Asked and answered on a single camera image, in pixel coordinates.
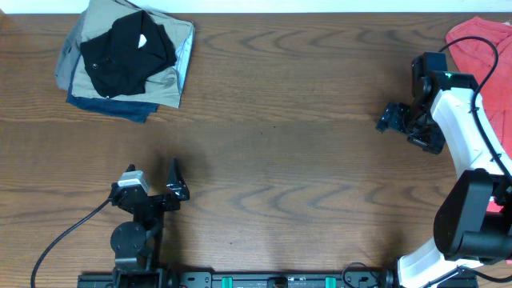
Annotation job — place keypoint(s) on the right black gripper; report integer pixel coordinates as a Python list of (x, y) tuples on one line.
[(392, 117)]

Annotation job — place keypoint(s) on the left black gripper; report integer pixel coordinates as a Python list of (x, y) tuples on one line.
[(176, 185)]

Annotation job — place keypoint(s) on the black t-shirt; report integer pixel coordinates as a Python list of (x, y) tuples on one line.
[(120, 61)]

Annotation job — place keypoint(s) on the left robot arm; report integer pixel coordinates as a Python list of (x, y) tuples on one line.
[(137, 243)]

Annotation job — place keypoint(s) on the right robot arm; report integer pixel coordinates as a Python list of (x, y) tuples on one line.
[(472, 228)]

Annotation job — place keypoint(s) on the folded navy blue garment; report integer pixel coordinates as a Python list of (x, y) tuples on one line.
[(134, 111)]

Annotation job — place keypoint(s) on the folded khaki pants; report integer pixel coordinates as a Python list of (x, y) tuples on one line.
[(163, 87)]

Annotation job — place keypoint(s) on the folded grey garment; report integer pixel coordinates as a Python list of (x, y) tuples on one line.
[(69, 55)]

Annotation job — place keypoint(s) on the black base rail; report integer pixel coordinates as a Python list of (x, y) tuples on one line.
[(351, 278)]

